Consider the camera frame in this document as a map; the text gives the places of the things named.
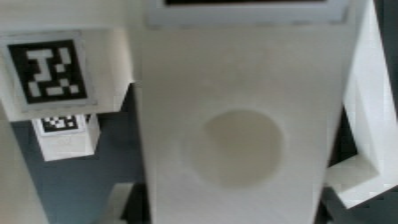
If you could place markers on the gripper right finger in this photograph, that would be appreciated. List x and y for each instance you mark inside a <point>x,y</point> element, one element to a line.
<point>322,214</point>

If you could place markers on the white chair leg block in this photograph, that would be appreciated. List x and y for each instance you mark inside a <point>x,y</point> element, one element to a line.
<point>68,135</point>

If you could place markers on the white chair back frame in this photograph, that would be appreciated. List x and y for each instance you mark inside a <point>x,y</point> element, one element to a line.
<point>240,71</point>

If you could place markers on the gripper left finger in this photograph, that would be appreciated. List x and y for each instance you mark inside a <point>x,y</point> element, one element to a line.
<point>135,213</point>

